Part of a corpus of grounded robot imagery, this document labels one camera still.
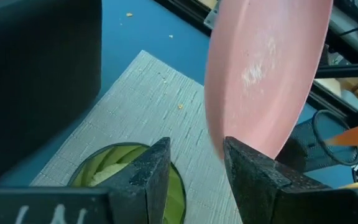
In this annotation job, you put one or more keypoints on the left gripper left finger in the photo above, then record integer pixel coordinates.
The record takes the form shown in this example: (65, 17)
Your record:
(148, 186)

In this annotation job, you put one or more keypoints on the pink plate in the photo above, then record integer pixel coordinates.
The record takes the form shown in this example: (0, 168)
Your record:
(259, 77)

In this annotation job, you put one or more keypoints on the grey woven placemat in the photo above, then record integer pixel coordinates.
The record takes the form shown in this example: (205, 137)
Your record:
(141, 102)

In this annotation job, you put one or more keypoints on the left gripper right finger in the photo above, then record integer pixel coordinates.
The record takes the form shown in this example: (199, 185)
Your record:
(250, 183)

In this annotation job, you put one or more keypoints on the green cup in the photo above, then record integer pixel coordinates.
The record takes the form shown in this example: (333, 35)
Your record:
(176, 199)

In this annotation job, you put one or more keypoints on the black and chrome toaster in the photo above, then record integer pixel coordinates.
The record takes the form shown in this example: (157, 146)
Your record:
(36, 77)

